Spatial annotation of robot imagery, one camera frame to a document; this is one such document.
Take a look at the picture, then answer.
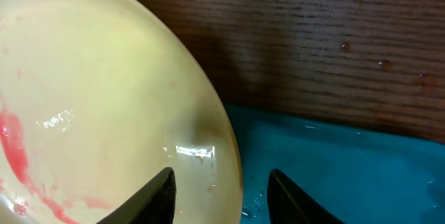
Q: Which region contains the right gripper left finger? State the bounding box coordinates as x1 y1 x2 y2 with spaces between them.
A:
97 167 177 224

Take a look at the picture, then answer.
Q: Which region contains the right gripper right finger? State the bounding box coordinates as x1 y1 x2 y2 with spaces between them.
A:
267 169 343 224

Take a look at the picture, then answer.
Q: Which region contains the yellow-green plate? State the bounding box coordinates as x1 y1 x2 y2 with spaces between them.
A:
1 0 243 223

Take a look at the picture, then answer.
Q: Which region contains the blue plastic tray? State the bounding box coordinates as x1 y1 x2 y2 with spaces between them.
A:
225 105 444 223

